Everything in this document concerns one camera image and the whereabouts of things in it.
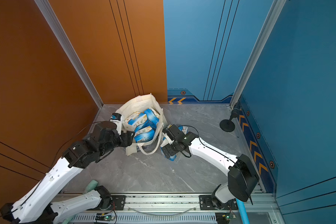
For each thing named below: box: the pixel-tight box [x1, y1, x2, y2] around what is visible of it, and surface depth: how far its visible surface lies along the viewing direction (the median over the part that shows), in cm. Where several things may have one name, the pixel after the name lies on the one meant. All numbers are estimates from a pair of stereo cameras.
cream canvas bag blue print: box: [115, 93, 168, 156], surface depth 88 cm
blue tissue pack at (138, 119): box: [123, 111, 149, 131], surface depth 87 cm
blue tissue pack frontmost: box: [133, 120, 158, 143], surface depth 87 cm
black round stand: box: [219, 108, 240, 133], surface depth 107 cm
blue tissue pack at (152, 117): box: [143, 106, 161, 131], surface depth 92 cm
